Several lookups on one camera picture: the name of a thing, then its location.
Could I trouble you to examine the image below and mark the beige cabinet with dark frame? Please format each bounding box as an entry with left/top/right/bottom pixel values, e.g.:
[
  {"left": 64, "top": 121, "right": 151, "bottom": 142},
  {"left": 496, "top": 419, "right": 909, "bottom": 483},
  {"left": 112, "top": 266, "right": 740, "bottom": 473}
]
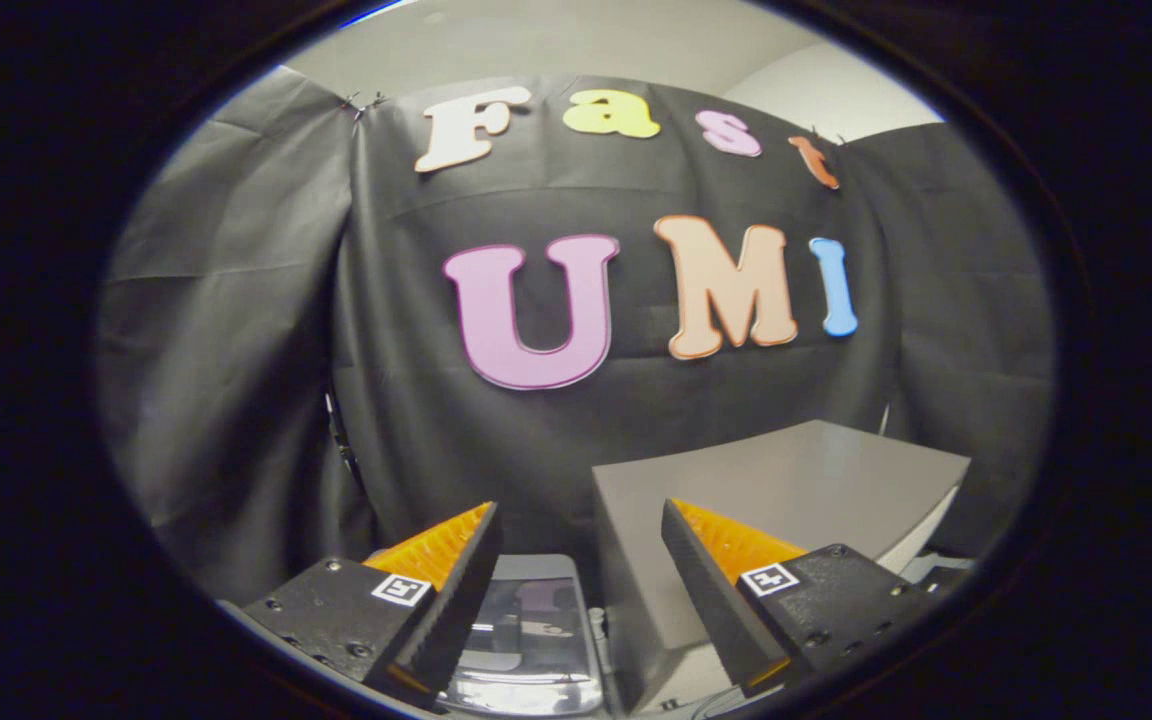
[{"left": 591, "top": 420, "right": 972, "bottom": 716}]

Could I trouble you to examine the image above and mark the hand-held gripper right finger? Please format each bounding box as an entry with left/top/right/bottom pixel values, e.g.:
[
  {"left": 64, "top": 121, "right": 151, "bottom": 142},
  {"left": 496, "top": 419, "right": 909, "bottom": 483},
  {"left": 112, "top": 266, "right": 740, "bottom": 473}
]
[{"left": 660, "top": 497, "right": 937, "bottom": 701}]

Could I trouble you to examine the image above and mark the black box with white label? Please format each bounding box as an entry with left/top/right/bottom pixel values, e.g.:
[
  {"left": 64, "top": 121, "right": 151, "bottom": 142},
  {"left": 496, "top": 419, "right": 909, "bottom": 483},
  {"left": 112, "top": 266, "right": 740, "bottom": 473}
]
[{"left": 921, "top": 565, "right": 974, "bottom": 601}]

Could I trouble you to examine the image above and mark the grey washing machine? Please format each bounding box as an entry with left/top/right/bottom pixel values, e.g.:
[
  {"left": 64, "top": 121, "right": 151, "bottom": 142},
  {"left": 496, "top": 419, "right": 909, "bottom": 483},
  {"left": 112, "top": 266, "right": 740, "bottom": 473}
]
[{"left": 436, "top": 553, "right": 607, "bottom": 717}]

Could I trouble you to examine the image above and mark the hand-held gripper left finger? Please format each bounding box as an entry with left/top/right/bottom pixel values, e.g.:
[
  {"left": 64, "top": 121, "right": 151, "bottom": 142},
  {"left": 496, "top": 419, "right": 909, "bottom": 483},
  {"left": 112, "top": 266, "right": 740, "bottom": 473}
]
[{"left": 219, "top": 500, "right": 503, "bottom": 711}]

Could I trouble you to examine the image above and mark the black backdrop cloth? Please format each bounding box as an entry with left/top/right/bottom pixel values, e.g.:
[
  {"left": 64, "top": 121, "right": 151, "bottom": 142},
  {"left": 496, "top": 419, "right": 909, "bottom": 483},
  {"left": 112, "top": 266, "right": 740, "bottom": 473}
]
[{"left": 96, "top": 68, "right": 1055, "bottom": 606}]

